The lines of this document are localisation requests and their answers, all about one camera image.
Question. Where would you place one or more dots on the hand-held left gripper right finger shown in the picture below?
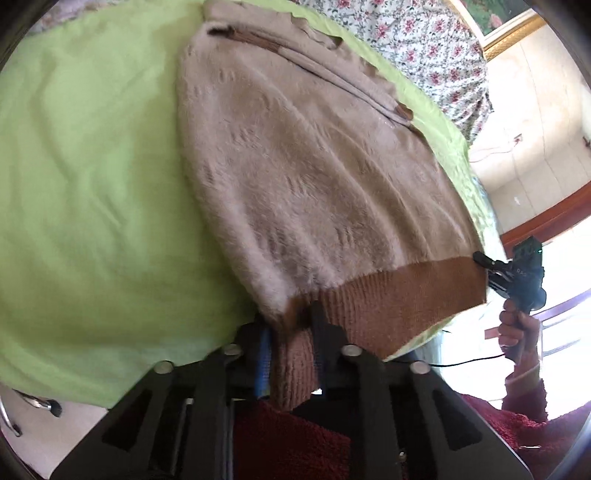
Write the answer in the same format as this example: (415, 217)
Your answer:
(318, 339)

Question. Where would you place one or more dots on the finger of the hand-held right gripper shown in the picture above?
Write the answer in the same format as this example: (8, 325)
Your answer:
(485, 259)
(497, 284)

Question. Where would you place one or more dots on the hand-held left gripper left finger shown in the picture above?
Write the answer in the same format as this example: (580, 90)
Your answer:
(264, 364)

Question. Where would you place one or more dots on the beige fluffy sweater brown hem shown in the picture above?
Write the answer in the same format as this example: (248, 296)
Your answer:
(300, 194)

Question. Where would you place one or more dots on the person's right forearm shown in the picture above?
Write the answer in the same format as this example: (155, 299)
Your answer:
(526, 392)

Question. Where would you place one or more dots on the person's right hand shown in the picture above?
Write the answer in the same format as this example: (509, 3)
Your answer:
(509, 330)

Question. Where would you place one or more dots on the person's red fleece clothing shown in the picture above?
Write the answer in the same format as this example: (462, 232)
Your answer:
(295, 443)

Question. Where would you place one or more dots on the floral bed sheet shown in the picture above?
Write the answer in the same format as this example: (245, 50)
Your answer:
(425, 46)

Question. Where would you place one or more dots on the light green blanket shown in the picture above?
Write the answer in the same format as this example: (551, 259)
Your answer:
(92, 207)

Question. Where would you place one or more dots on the gold framed picture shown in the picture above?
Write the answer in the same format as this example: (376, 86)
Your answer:
(503, 23)

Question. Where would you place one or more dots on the brown slatted frame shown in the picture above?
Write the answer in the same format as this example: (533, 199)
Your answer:
(563, 318)

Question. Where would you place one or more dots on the red-brown wooden frame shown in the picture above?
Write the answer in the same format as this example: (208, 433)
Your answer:
(545, 219)

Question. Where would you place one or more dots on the chrome chair frame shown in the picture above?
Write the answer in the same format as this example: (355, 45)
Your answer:
(46, 404)

